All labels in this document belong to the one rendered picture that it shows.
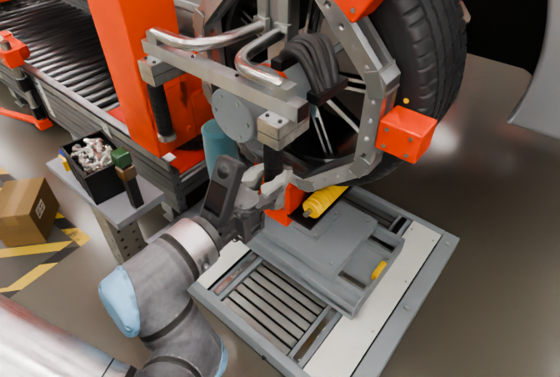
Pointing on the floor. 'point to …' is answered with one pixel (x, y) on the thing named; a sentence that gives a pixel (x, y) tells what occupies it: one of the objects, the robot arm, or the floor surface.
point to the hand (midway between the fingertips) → (280, 167)
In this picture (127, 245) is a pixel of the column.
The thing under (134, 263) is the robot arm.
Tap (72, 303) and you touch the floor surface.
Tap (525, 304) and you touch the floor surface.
